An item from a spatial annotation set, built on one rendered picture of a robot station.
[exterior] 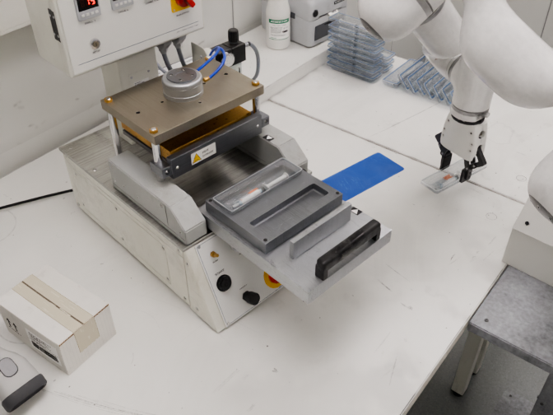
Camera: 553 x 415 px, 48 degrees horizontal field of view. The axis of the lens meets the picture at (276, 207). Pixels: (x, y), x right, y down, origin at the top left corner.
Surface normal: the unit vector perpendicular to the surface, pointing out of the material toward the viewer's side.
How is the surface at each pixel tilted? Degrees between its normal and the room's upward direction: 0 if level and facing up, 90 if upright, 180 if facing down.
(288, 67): 0
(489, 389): 0
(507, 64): 71
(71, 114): 90
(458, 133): 91
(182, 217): 41
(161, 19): 90
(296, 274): 0
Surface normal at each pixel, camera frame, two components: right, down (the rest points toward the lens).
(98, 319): 0.83, 0.33
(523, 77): -0.44, 0.33
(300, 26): -0.70, 0.47
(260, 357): 0.00, -0.76
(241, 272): 0.63, 0.10
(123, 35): 0.69, 0.47
